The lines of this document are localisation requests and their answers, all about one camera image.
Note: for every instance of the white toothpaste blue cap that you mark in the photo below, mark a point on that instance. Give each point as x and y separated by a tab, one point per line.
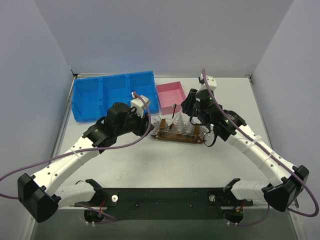
189	127

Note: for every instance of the white toothpaste red cap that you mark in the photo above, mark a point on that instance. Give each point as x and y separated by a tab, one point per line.
180	124

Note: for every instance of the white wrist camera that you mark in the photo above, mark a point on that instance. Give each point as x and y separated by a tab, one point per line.
139	105
211	82

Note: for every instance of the blue plastic bin left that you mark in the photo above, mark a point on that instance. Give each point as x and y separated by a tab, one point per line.
86	100

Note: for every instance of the blue plastic bin right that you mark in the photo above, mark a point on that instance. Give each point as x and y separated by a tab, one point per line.
143	83

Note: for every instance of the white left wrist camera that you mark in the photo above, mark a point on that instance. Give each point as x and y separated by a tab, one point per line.
139	105

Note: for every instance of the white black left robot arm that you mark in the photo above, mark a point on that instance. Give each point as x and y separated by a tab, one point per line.
101	135

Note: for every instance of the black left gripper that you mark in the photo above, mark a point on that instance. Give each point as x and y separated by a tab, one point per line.
144	125

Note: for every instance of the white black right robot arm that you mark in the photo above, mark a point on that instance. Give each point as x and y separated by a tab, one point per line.
281	187

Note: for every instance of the aluminium frame rail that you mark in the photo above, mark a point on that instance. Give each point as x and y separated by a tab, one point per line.
39	201

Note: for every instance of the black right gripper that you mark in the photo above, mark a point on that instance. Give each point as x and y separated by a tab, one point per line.
188	104

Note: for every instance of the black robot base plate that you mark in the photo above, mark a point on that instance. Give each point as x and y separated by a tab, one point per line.
204	203

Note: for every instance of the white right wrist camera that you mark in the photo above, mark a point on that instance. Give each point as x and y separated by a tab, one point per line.
211	82

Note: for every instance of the pink wooden drawer box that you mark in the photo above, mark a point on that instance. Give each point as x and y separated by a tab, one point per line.
170	94

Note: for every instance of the blue plastic bin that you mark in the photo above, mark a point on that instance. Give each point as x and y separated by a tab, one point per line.
86	100
114	89
143	83

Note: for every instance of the blue plastic bin middle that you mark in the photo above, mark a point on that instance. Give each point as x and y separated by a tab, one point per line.
114	89

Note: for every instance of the brown wooden tray holder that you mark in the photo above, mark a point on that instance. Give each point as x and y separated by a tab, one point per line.
167	134

